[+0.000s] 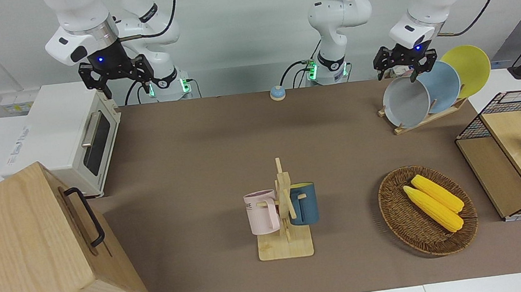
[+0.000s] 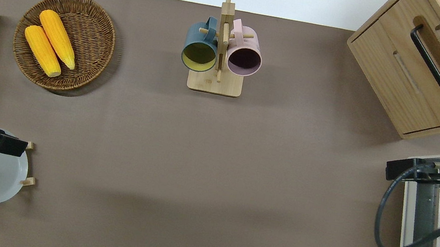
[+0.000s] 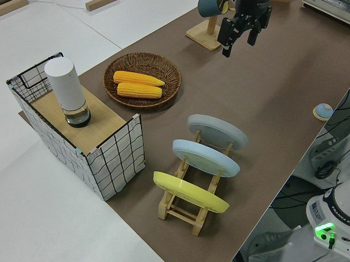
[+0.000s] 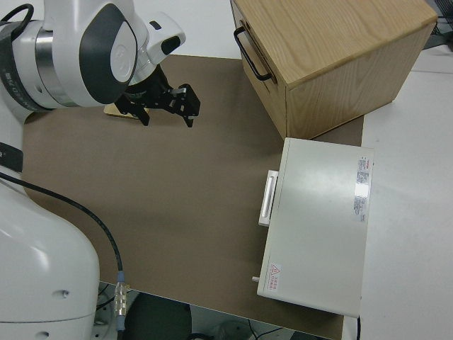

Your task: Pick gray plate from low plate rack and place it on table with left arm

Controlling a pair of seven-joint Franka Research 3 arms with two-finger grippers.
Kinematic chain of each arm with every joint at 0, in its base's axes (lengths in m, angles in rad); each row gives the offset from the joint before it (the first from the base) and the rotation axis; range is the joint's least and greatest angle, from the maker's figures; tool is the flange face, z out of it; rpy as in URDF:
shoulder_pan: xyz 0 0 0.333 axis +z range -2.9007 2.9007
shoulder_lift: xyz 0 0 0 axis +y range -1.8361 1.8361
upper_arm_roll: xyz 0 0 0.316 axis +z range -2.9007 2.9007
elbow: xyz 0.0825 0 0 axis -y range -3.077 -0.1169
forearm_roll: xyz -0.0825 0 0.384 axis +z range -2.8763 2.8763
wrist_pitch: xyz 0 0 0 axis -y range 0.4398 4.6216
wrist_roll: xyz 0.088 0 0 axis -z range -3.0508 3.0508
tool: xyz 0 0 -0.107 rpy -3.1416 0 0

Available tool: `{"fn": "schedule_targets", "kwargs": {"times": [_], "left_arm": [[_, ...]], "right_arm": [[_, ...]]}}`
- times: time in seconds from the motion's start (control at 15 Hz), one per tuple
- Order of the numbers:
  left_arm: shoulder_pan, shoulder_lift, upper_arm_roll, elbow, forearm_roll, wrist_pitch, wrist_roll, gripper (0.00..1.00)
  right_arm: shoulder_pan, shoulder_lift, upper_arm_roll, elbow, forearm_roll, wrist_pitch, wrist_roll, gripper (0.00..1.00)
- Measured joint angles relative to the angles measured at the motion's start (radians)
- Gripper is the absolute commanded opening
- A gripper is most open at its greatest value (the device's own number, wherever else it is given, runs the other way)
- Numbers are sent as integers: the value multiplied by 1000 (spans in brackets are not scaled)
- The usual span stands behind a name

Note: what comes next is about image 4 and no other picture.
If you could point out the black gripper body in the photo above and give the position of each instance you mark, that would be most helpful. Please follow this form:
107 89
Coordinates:
152 93

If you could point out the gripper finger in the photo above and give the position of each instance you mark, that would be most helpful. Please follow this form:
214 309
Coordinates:
187 104
141 114

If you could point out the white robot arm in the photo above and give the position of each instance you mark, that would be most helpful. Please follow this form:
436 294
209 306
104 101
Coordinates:
70 35

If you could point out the wooden mug rack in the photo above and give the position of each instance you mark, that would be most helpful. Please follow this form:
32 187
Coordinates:
112 110

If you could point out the brown table mat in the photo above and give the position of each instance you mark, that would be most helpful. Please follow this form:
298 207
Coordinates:
177 195

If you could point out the light wooden box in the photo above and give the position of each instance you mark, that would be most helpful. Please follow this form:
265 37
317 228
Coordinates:
318 46

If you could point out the white toaster oven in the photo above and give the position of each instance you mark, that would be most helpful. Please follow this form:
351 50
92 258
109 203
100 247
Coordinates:
318 219

